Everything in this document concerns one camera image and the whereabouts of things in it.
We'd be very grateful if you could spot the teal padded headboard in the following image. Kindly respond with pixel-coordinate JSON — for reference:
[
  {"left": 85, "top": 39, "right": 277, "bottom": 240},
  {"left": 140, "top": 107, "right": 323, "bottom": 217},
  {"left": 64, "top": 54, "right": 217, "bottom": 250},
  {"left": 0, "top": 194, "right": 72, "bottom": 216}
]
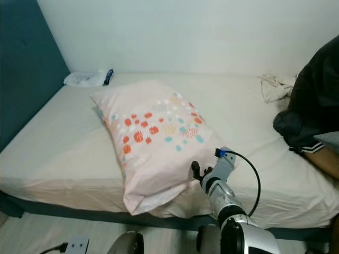
[{"left": 0, "top": 0, "right": 71, "bottom": 152}]

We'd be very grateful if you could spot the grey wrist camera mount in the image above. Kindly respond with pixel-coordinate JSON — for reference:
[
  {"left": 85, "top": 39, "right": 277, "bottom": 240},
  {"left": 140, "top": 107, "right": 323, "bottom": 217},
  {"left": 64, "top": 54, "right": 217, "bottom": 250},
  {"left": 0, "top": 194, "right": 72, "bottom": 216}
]
[
  {"left": 65, "top": 238, "right": 90, "bottom": 254},
  {"left": 212, "top": 148, "right": 239, "bottom": 183}
]

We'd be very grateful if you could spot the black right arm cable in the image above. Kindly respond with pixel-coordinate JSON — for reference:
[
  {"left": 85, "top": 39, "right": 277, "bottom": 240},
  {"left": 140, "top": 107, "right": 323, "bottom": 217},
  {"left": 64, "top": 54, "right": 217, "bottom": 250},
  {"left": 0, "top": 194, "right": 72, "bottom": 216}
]
[{"left": 229, "top": 149, "right": 262, "bottom": 217}]

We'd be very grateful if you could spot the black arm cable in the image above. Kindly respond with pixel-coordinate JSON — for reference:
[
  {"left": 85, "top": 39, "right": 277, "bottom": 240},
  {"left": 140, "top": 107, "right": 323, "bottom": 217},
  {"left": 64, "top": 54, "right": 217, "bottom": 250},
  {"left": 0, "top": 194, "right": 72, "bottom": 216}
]
[
  {"left": 229, "top": 149, "right": 262, "bottom": 217},
  {"left": 52, "top": 242, "right": 68, "bottom": 254}
]

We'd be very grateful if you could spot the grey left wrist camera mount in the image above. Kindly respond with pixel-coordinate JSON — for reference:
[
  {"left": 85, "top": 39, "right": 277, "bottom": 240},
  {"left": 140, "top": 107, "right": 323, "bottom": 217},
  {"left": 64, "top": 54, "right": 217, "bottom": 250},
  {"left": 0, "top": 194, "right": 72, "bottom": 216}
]
[{"left": 65, "top": 238, "right": 90, "bottom": 254}]

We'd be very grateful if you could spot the grey flat object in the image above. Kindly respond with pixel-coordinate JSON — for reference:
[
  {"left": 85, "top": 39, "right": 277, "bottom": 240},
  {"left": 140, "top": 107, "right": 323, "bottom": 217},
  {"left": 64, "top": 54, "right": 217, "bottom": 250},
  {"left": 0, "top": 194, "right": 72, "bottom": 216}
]
[{"left": 313, "top": 131, "right": 339, "bottom": 155}]

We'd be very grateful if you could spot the clear white plastic bag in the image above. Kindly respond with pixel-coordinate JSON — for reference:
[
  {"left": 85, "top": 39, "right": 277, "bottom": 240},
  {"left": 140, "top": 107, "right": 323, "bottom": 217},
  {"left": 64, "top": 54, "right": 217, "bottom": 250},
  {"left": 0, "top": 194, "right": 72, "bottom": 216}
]
[{"left": 63, "top": 70, "right": 108, "bottom": 87}]

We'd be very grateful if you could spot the mattress with white sheet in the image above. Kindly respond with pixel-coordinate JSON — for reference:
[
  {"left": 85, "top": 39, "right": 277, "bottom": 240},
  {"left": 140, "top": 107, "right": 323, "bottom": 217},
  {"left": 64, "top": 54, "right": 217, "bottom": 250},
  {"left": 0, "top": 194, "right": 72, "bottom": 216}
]
[{"left": 0, "top": 71, "right": 339, "bottom": 229}]

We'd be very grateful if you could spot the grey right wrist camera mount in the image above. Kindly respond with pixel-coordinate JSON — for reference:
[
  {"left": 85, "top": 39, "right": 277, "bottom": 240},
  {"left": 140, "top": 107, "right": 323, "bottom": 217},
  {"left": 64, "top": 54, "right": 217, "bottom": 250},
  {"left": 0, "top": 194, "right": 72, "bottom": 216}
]
[{"left": 212, "top": 148, "right": 239, "bottom": 183}]

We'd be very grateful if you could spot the pink pillow with coloured dots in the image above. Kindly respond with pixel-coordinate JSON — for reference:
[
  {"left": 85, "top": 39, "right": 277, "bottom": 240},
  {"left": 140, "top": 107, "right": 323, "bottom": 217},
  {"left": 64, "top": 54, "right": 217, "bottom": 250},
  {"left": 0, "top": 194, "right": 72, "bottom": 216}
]
[{"left": 91, "top": 79, "right": 229, "bottom": 216}]

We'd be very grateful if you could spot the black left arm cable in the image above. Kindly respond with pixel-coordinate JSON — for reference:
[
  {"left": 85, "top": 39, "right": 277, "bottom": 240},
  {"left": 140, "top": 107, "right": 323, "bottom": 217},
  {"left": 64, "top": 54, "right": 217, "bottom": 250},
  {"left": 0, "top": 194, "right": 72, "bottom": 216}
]
[{"left": 52, "top": 242, "right": 68, "bottom": 254}]

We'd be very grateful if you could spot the person in black clothes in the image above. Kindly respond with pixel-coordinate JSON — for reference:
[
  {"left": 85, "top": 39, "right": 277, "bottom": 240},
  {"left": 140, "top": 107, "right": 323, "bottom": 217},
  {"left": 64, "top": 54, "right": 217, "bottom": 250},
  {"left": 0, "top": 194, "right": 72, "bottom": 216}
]
[{"left": 273, "top": 34, "right": 339, "bottom": 181}]

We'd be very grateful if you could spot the grey left robot leg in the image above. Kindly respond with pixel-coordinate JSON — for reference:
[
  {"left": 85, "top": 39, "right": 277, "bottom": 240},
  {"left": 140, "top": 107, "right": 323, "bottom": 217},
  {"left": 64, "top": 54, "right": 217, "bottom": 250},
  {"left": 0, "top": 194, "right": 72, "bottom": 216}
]
[{"left": 107, "top": 231, "right": 145, "bottom": 254}]

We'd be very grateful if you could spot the teal bed frame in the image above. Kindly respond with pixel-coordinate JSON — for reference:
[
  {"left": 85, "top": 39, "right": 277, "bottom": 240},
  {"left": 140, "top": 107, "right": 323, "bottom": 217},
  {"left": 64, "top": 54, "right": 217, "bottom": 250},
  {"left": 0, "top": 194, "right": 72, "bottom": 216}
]
[{"left": 0, "top": 191, "right": 335, "bottom": 243}]

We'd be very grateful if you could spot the crumpled beige cloth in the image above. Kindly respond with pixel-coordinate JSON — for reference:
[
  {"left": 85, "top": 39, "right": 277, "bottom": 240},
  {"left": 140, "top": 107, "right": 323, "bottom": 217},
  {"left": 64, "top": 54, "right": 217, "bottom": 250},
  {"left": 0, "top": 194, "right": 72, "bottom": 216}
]
[{"left": 258, "top": 73, "right": 297, "bottom": 104}]

